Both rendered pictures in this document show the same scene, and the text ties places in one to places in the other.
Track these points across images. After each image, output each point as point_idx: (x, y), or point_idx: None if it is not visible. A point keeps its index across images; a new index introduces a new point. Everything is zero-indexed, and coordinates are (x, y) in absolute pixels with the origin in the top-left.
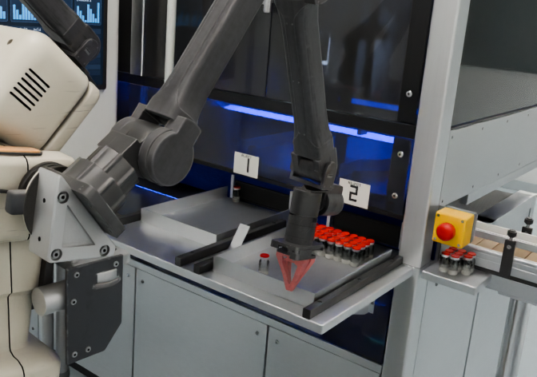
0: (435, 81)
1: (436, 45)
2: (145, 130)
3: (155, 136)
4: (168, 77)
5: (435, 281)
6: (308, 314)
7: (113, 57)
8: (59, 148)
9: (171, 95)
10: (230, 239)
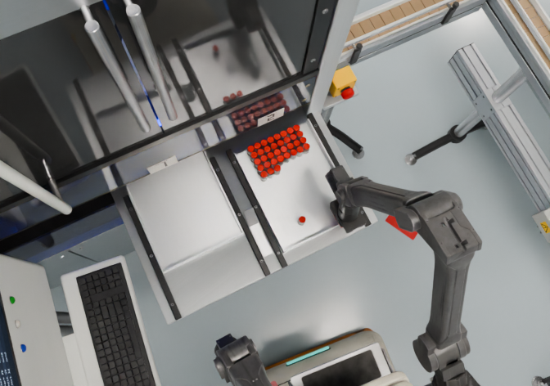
0: (337, 45)
1: (338, 30)
2: (454, 353)
3: (465, 351)
4: (64, 208)
5: (333, 105)
6: (369, 225)
7: None
8: None
9: (455, 335)
10: (243, 221)
